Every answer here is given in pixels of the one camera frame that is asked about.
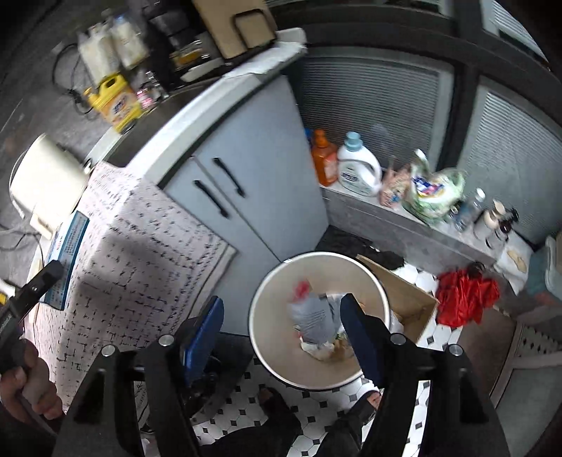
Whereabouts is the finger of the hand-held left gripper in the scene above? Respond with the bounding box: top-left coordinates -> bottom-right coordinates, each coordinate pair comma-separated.
12,259 -> 65,316

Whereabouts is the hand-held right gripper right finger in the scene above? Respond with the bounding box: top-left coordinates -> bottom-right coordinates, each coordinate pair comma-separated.
340,294 -> 512,457

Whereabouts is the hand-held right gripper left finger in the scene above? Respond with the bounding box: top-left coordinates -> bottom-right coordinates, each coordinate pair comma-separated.
53,296 -> 226,457

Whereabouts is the grey and red wrapper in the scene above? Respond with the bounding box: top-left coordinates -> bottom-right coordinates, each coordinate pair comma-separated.
287,279 -> 346,346

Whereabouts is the white round trash bin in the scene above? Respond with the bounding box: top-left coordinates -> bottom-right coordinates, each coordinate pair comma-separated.
248,251 -> 392,391

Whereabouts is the person's left hand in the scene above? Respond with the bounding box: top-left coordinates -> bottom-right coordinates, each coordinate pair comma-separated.
0,340 -> 65,423

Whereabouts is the beige crumpled wrapper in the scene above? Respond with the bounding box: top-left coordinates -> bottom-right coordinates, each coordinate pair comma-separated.
326,336 -> 354,362

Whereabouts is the blue printed card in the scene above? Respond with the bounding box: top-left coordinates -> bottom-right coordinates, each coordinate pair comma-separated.
43,210 -> 91,309

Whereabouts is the white crumpled tissue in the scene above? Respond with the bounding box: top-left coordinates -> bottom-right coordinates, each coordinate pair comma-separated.
300,337 -> 328,361

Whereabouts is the brown cardboard box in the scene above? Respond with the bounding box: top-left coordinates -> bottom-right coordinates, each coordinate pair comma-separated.
355,254 -> 440,344

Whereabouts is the black floor cloth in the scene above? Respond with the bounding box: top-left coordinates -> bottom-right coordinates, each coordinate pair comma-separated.
315,226 -> 405,270

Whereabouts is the person's right leg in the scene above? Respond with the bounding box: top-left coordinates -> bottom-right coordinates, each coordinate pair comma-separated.
315,386 -> 384,457

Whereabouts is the person's leg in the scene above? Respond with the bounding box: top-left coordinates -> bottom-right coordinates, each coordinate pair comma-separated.
315,386 -> 384,457
210,386 -> 305,457

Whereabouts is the white black-patterned tablecloth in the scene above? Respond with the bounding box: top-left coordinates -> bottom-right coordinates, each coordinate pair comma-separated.
32,160 -> 238,414

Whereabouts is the white electric kettle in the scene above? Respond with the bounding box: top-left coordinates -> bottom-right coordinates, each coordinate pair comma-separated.
9,134 -> 91,240

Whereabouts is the person's left leg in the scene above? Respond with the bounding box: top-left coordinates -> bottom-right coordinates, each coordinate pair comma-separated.
210,386 -> 305,457

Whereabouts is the grey stone window ledge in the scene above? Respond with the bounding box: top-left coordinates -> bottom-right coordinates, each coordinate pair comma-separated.
320,182 -> 528,296

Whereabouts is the red cloth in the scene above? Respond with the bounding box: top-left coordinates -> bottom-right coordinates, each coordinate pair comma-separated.
435,268 -> 502,328

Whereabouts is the pink snack packet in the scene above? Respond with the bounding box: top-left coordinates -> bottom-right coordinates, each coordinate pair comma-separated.
379,160 -> 414,208

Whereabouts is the green white plastic bag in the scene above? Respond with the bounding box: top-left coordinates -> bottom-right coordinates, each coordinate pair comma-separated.
403,149 -> 466,226

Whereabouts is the white detergent bottle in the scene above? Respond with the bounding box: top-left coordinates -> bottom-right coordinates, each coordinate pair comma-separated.
336,131 -> 382,198

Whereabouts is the grey kitchen cabinet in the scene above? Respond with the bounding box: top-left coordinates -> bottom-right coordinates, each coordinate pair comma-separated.
158,72 -> 331,264

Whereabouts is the white paper towel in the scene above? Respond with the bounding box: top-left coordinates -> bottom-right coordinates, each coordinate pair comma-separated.
495,245 -> 535,283

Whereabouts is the clear water bottle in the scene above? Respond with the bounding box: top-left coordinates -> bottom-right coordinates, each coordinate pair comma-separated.
454,187 -> 487,233

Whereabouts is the small white bottle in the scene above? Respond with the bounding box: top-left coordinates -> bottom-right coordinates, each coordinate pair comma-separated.
473,199 -> 506,240

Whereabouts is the orange plastic bottle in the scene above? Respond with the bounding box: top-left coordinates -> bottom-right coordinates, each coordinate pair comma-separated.
310,129 -> 340,187

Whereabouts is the small dark bottle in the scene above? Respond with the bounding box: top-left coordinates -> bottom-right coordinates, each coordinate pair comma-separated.
485,208 -> 519,249

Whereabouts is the yellow plastic jug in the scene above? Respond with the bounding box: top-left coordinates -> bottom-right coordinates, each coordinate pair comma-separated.
85,74 -> 144,133

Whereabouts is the pale teal plastic container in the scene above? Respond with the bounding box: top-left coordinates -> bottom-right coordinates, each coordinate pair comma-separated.
526,234 -> 562,305

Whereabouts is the ribbed glass window pane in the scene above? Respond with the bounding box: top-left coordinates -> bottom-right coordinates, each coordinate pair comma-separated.
457,83 -> 562,247
292,56 -> 454,168
479,0 -> 548,59

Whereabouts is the white plastic bottle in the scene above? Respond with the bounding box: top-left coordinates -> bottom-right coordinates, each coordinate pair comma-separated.
78,22 -> 120,85
110,12 -> 149,69

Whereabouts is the white counter cloth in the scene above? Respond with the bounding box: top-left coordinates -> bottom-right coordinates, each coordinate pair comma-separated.
182,41 -> 309,82

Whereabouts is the wooden cutting board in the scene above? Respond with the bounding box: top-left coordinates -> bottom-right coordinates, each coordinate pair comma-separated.
192,0 -> 278,60

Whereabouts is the black cabinet handle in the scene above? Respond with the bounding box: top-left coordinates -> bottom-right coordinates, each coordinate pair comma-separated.
213,157 -> 246,198
194,180 -> 229,219

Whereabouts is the black power cable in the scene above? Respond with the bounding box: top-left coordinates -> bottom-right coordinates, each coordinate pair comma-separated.
52,43 -> 96,116

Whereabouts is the black window frame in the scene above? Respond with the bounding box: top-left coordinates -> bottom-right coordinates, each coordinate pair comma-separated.
263,0 -> 562,247

